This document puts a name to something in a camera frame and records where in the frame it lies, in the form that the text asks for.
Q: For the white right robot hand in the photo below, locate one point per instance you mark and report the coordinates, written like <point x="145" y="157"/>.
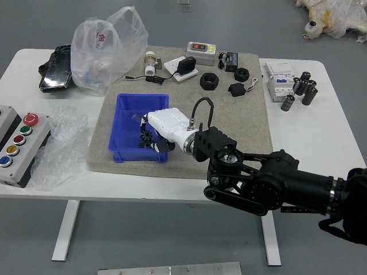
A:
<point x="169" y="123"/>

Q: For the large black gear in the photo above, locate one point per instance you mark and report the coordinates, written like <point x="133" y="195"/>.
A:
<point x="144" y="145"/>

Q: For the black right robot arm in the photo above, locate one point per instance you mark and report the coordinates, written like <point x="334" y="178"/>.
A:
<point x="272" y="183"/>

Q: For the blue plastic box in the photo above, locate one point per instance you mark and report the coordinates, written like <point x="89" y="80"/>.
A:
<point x="126" y="129"/>

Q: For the large black hex nut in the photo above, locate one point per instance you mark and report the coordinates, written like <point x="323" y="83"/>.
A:
<point x="208" y="81"/>

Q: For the small black hex nut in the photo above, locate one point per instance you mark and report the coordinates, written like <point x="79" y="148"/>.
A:
<point x="241" y="74"/>

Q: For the grey push-button control box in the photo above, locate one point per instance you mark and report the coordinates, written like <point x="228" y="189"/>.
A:
<point x="20" y="143"/>

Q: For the small clear plastic piece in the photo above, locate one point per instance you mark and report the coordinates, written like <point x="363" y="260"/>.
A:
<point x="135" y="117"/>

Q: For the grey-brown mat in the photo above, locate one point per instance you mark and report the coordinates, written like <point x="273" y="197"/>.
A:
<point x="229" y="123"/>

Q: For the black power adapter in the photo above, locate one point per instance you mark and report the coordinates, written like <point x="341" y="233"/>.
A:
<point x="186" y="65"/>

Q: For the brass valve with white fittings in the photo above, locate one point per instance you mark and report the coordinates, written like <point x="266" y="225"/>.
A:
<point x="150" y="61"/>

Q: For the black module with green terminal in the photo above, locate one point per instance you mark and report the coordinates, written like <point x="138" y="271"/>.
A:
<point x="232" y="61"/>

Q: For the white plastic bag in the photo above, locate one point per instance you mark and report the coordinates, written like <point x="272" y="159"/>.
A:
<point x="109" y="54"/>

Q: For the crumpled clear plastic bag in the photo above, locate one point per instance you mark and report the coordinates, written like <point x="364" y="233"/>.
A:
<point x="60" y="143"/>

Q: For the small metal floor fixture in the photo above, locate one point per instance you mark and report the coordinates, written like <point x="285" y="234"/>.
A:
<point x="185" y="5"/>

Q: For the white circuit breaker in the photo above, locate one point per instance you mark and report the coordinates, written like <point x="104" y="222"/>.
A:
<point x="279" y="77"/>

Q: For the black capacitor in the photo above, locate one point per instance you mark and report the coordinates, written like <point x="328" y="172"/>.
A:
<point x="305" y="76"/>
<point x="296" y="84"/>
<point x="287" y="103"/>
<point x="312" y="83"/>
<point x="302" y="87"/>
<point x="309" y="96"/>

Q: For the black plastic tray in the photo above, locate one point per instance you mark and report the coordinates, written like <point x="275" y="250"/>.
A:
<point x="56" y="71"/>

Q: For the silver metal plate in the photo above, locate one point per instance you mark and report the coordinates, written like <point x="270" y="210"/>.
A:
<point x="169" y="270"/>

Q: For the white table leg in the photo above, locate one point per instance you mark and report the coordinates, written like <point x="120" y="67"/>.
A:
<point x="271" y="237"/>
<point x="65" y="229"/>

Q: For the black table control panel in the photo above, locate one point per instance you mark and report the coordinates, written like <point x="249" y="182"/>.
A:
<point x="301" y="210"/>

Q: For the plastic-wrapped yellow plush toy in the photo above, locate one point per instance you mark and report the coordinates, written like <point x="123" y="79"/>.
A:
<point x="332" y="17"/>

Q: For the white wall socket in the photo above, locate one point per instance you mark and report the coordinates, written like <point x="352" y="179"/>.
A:
<point x="170" y="66"/>

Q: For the small metal bracket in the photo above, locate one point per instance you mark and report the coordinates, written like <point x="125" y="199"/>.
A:
<point x="159" y="63"/>

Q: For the grey switch box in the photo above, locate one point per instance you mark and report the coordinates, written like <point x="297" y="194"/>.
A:
<point x="200" y="55"/>

